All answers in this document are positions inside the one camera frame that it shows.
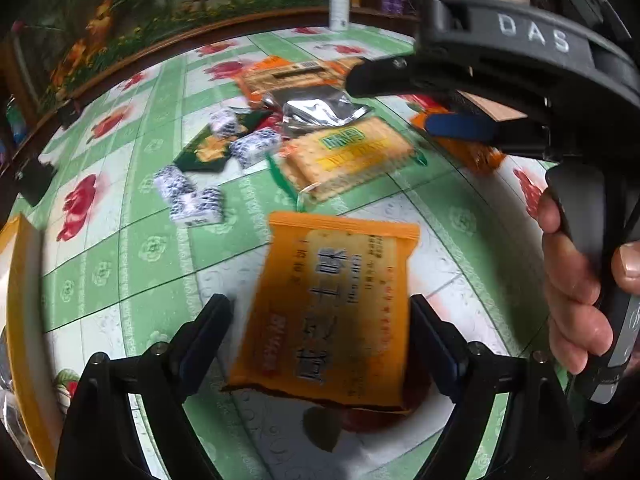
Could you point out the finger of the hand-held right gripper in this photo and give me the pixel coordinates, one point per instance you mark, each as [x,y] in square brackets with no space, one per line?
[380,77]
[460,126]

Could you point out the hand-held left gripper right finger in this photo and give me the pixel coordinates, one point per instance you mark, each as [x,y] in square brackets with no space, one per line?
[446,360]

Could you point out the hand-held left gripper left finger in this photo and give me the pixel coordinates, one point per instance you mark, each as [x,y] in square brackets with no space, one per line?
[192,357]

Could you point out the silver foil packet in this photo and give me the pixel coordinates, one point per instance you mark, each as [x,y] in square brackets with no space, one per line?
[325,112]

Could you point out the large clear cracker packet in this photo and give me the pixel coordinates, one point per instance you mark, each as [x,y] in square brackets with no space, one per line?
[350,155]

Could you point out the plain orange snack packet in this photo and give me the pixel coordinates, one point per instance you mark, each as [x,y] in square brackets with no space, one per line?
[325,310]

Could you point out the yellow cardboard box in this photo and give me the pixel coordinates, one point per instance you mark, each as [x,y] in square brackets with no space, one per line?
[30,310]

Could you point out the dark green cracker packet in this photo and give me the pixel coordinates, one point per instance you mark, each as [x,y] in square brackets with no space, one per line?
[205,152]

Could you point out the person's right hand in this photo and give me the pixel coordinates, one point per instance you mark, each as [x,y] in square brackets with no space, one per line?
[570,300]

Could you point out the small clear cracker packet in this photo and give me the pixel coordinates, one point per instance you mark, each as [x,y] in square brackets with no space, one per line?
[345,67]

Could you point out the white spray bottle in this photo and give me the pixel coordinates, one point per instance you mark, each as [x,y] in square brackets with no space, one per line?
[340,5]

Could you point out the green fruit print tablecloth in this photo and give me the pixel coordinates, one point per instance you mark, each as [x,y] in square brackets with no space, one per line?
[150,270]

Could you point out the orange packet with black stripe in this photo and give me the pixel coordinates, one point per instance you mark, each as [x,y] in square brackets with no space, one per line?
[280,77]

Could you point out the blue white wrapped candy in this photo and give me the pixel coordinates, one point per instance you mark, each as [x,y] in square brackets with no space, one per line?
[255,147]
[223,122]
[173,185]
[197,206]

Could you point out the large dark metal tin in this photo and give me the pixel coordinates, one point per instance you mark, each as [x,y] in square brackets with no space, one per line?
[37,182]

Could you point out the small dark metal tin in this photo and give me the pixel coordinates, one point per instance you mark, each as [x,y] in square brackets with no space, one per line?
[69,115]

